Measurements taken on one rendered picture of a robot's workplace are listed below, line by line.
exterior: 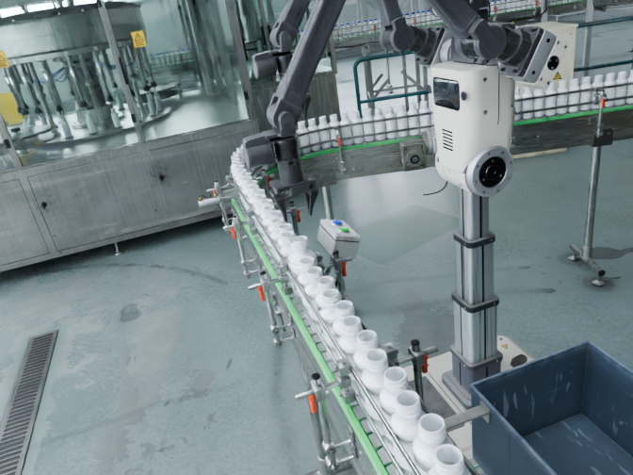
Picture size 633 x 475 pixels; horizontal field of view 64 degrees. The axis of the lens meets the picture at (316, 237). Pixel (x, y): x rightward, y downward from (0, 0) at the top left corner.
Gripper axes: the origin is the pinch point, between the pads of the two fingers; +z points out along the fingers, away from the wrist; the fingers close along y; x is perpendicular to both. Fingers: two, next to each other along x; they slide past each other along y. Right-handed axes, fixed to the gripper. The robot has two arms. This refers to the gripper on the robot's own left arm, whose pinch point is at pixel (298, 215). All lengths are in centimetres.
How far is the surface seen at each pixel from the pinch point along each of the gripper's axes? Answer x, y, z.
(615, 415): -50, 53, 44
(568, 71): 285, 342, 45
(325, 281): -16.4, 0.2, 10.6
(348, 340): -36.9, -2.3, 12.6
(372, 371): -48.4, -2.3, 11.4
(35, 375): 167, -132, 129
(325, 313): -24.8, -3.0, 13.2
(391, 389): -54, -1, 11
